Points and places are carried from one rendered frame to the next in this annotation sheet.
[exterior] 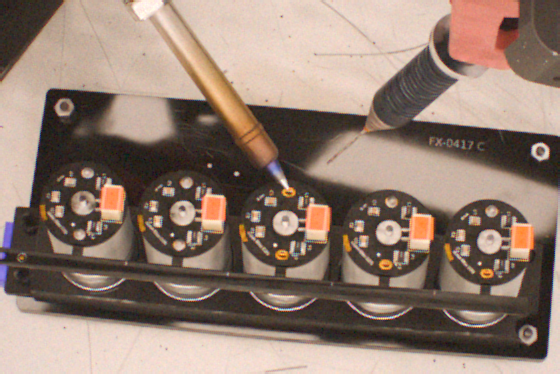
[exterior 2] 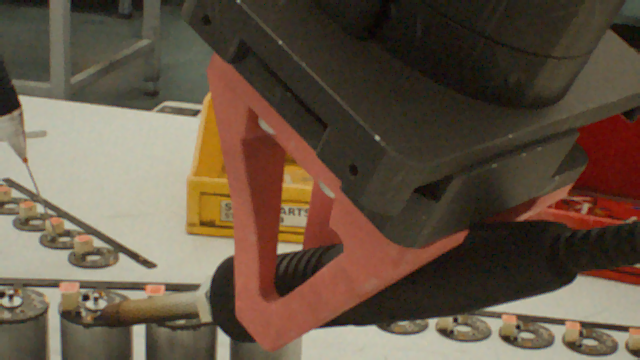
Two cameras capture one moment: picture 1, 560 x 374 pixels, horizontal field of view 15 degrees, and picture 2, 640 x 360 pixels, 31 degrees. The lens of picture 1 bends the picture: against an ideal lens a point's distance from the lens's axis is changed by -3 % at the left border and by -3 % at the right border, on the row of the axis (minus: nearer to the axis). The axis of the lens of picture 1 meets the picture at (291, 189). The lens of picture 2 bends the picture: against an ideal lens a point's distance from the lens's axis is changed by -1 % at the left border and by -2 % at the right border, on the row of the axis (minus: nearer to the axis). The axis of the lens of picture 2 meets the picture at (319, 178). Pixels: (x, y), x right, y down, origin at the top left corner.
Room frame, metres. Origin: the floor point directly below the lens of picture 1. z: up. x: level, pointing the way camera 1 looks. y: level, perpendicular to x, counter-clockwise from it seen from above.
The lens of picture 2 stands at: (0.55, 0.01, 0.98)
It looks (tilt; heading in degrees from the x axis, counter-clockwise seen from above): 20 degrees down; 170
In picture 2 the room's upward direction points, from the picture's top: 3 degrees clockwise
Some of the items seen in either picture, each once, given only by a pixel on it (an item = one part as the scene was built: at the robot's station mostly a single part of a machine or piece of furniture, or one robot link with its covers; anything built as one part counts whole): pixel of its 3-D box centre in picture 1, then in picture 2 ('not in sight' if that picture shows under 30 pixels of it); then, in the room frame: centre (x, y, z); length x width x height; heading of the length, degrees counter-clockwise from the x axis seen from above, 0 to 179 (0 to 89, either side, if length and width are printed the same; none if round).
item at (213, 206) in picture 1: (210, 212); (158, 298); (0.19, 0.02, 0.82); 0.01 x 0.01 x 0.01; 84
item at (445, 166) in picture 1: (292, 227); not in sight; (0.21, 0.00, 0.76); 0.16 x 0.07 x 0.01; 84
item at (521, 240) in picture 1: (517, 240); not in sight; (0.19, -0.06, 0.82); 0.01 x 0.01 x 0.01; 84
